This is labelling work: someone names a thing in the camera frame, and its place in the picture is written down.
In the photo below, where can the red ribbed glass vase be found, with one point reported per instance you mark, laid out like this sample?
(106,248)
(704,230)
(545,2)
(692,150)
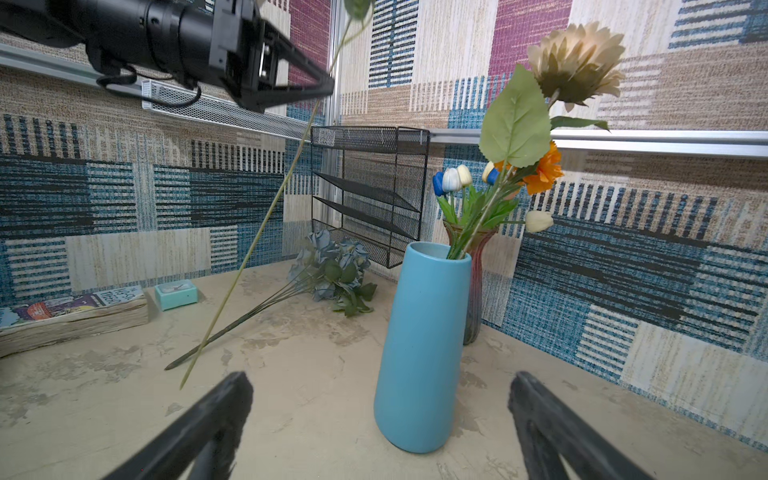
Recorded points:
(474,310)

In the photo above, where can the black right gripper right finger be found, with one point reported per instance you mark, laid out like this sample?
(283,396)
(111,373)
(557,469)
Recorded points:
(551,434)

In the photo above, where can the dark blue tulip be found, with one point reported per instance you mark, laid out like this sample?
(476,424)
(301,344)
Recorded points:
(492,177)

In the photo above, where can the white tulip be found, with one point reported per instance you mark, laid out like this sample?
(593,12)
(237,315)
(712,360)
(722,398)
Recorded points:
(535,221)

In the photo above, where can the orange and beige flower sprig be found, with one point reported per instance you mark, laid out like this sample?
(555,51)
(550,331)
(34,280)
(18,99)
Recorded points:
(569,66)

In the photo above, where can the orange marigold flower stem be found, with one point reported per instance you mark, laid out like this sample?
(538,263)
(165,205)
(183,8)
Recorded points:
(542,179)

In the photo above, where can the small teal box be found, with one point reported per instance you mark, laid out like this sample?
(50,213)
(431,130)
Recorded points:
(176,294)

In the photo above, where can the dark blue rose stem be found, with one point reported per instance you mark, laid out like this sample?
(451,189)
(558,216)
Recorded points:
(359,16)

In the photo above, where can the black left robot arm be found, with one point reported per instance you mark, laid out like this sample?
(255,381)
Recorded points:
(120,36)

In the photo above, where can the blue hydrangea flower bunch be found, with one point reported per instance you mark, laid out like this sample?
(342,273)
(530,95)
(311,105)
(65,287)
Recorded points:
(326,269)

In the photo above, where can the colourful paperback book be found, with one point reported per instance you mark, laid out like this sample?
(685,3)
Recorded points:
(45,323)

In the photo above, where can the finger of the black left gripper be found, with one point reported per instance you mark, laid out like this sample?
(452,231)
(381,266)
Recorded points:
(280,73)

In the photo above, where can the cream tulip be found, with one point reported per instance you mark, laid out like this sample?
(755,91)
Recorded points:
(465,178)

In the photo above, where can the teal cylindrical vase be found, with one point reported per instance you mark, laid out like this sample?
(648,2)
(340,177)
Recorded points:
(419,372)

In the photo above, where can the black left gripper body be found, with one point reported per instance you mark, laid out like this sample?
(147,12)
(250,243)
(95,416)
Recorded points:
(234,52)

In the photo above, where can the black wire shelf rack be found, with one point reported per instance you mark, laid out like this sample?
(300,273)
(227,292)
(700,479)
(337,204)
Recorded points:
(370,187)

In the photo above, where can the yellow tulip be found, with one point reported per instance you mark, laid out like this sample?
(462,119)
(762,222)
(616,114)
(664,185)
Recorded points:
(490,166)

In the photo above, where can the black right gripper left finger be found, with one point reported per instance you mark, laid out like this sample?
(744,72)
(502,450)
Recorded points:
(203,441)

